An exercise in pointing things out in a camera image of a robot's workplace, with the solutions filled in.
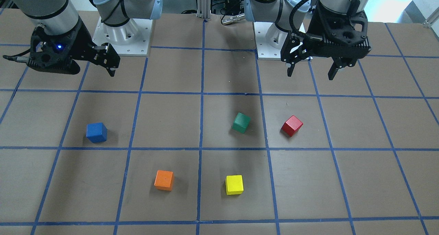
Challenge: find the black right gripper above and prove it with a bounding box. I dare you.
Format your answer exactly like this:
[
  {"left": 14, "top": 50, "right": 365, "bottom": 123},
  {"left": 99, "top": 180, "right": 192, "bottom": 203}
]
[{"left": 27, "top": 18, "right": 120, "bottom": 77}]

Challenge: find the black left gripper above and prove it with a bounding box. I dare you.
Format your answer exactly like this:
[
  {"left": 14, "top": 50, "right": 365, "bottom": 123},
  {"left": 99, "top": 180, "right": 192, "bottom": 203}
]
[{"left": 281, "top": 2, "right": 372, "bottom": 80}]

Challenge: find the red wooden block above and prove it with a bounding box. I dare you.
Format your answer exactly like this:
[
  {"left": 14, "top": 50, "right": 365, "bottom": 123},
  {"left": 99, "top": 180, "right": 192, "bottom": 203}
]
[{"left": 281, "top": 115, "right": 303, "bottom": 137}]

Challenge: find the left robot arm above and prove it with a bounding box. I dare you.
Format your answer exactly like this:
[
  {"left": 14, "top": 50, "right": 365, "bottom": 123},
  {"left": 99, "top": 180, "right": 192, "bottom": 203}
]
[{"left": 244, "top": 0, "right": 372, "bottom": 80}]

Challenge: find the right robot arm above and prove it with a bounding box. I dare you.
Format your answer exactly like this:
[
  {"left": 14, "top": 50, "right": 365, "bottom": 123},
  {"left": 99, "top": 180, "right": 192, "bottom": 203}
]
[{"left": 3, "top": 0, "right": 163, "bottom": 77}]

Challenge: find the blue wooden block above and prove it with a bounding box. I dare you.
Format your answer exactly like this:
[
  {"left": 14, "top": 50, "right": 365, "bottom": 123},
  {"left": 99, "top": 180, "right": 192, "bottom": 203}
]
[{"left": 86, "top": 122, "right": 108, "bottom": 143}]

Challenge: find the green wooden block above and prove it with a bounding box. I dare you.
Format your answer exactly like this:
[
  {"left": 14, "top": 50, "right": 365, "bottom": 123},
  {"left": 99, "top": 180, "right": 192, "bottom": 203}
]
[{"left": 232, "top": 113, "right": 251, "bottom": 134}]

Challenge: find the orange wooden block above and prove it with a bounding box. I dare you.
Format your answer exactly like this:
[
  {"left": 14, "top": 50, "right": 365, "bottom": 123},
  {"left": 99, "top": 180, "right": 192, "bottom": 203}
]
[{"left": 154, "top": 170, "right": 175, "bottom": 191}]

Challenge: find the yellow wooden block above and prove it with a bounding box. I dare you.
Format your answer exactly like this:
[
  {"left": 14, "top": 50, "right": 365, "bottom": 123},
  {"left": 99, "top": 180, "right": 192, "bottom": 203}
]
[{"left": 225, "top": 175, "right": 244, "bottom": 195}]

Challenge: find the silver cylinder connector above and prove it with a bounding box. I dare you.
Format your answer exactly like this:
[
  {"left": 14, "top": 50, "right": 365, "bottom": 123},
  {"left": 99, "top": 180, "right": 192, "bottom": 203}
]
[{"left": 221, "top": 13, "right": 246, "bottom": 26}]

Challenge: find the black electronics box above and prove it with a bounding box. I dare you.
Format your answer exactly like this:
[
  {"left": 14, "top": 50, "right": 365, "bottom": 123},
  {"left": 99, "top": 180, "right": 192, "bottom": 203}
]
[{"left": 224, "top": 0, "right": 241, "bottom": 15}]

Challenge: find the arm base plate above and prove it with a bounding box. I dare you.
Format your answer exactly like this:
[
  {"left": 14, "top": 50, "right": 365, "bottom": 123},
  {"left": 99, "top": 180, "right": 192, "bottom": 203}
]
[
  {"left": 253, "top": 22, "right": 287, "bottom": 60},
  {"left": 92, "top": 18, "right": 155, "bottom": 57}
]

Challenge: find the aluminium frame post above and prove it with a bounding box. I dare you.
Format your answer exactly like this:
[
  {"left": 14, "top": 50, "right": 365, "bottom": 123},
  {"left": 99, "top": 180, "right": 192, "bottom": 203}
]
[{"left": 196, "top": 0, "right": 212, "bottom": 21}]

